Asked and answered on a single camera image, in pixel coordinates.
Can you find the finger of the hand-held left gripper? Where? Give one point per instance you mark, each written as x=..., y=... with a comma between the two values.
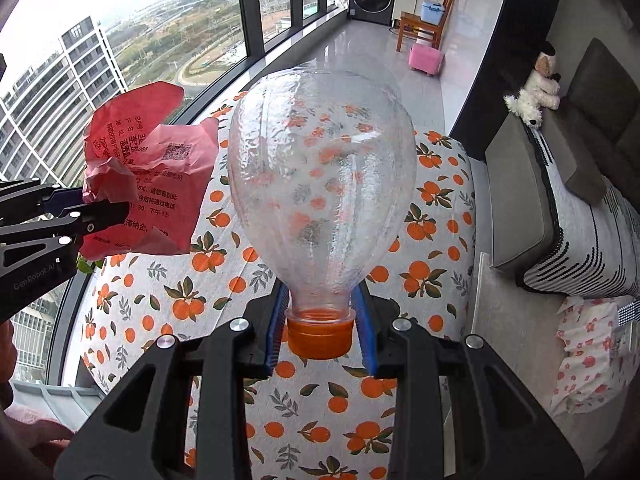
x=60, y=199
x=95, y=217

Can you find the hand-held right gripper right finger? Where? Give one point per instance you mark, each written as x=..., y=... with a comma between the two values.
x=362, y=332

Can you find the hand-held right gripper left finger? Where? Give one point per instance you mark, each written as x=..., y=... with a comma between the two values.
x=277, y=332

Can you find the red paper sheet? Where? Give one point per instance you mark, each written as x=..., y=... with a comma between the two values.
x=150, y=160

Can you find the clear bottle with orange cap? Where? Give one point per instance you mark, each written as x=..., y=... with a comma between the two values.
x=320, y=185

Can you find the orange fruit tablecloth table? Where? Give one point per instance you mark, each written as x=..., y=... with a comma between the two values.
x=450, y=280

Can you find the grey apartment building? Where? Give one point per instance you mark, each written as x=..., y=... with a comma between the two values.
x=55, y=90

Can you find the pink fleece clothing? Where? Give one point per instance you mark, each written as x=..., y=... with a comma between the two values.
x=35, y=430

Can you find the dark grey sofa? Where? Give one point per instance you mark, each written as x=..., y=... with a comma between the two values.
x=520, y=185

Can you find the red flower tablecloth table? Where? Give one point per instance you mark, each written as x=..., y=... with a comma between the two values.
x=585, y=355

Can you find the black striped white blanket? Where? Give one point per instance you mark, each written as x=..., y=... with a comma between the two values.
x=580, y=240

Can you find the pink stool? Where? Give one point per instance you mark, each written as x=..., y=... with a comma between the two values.
x=426, y=57

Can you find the white plush dog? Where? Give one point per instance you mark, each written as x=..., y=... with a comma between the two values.
x=535, y=95

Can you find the wooden chair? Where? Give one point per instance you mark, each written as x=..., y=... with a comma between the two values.
x=425, y=32

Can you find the blue plastic box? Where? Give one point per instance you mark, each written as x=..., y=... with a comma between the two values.
x=434, y=12

